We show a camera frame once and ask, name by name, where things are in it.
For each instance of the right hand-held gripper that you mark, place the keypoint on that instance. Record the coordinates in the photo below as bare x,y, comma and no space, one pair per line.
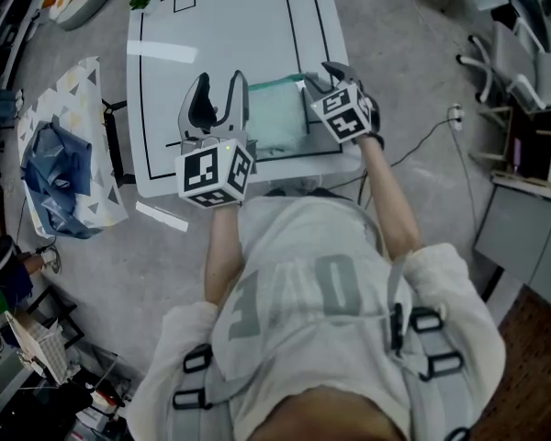
344,117

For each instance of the white woven basket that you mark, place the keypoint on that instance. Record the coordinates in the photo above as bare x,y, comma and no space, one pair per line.
41,342

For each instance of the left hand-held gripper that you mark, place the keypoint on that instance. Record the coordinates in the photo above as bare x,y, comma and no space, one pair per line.
202,168

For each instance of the wooden shelf unit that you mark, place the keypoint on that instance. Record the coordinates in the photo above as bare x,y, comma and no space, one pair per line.
532,154

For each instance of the grey cabinet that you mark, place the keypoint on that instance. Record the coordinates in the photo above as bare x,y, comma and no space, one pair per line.
523,237

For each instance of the grey round floor cushion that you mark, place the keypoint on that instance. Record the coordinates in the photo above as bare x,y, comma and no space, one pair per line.
89,12

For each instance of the person's face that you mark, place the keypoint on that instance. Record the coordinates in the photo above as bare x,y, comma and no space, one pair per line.
321,416

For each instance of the person's right hand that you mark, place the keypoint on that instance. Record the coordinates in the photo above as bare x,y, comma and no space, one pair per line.
376,122

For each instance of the white egg-shaped cushion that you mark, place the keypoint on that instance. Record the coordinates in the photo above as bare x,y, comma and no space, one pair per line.
60,7

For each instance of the grey harness black buckles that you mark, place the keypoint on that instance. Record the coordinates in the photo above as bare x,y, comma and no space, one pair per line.
445,398

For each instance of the person's right forearm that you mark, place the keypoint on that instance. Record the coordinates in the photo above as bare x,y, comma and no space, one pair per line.
390,200

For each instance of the black table frame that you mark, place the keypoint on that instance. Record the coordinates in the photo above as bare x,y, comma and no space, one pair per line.
115,145

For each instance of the patterned bin with blue cloth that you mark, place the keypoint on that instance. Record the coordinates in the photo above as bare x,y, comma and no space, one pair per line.
80,99

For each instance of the white office chair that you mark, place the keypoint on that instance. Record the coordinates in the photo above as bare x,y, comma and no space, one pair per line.
546,81
500,58

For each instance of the black stool frame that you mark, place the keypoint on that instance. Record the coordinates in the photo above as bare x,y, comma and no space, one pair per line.
59,310

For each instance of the crumpled blue cloth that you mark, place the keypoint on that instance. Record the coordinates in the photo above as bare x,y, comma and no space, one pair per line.
55,177

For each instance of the person's left forearm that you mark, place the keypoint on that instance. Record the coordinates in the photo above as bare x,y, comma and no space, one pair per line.
222,255

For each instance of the white printed t-shirt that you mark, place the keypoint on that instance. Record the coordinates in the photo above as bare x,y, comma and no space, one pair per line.
303,246

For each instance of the clear green-zip plastic bag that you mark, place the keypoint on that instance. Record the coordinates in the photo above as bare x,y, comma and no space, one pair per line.
275,113

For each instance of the white wall power socket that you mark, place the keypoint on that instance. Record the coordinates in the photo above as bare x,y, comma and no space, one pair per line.
455,116

